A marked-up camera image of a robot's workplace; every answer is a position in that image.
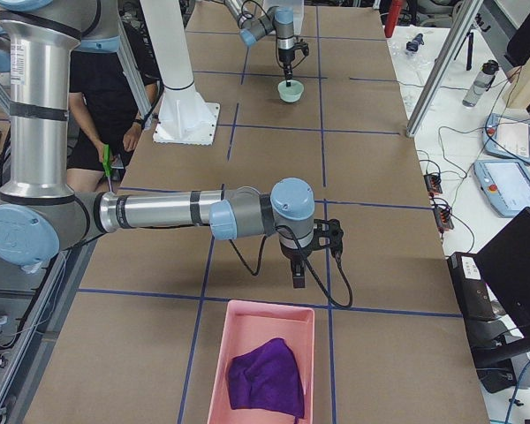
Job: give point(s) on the aluminium frame post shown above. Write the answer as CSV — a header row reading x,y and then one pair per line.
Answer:
x,y
454,39

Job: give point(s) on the red cylinder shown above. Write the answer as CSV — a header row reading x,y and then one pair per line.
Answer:
x,y
392,17

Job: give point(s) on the black monitor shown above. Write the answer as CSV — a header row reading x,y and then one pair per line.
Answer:
x,y
504,264

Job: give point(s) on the green handled tool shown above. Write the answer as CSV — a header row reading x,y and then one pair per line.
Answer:
x,y
106,164

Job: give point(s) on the light green bowl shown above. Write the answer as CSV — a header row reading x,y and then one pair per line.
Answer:
x,y
290,91

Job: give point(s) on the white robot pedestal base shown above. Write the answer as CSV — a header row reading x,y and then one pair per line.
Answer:
x,y
184,117

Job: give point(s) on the near teach pendant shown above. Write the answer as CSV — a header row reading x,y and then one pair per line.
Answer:
x,y
505,183

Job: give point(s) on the clear water bottle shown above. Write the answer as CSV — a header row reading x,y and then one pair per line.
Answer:
x,y
482,83

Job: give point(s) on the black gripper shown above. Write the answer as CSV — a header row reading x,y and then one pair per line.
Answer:
x,y
285,56
292,254

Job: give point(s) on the pink plastic bin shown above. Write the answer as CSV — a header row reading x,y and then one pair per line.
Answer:
x,y
248,325

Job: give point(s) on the far teach pendant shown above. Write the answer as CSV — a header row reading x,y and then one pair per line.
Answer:
x,y
507,137

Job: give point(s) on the teach pendant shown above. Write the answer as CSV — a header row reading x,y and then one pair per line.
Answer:
x,y
505,183
507,137

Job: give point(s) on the black box device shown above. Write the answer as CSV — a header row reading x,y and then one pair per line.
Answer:
x,y
472,294

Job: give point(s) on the seated person in black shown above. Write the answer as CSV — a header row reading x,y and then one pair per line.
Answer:
x,y
102,104

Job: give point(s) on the purple cloth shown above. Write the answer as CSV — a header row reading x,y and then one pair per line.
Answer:
x,y
267,378

